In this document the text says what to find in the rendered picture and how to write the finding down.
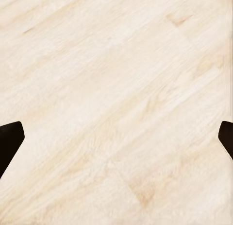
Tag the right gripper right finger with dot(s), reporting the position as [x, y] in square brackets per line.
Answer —
[225, 136]

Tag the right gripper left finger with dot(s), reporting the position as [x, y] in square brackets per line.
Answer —
[11, 138]

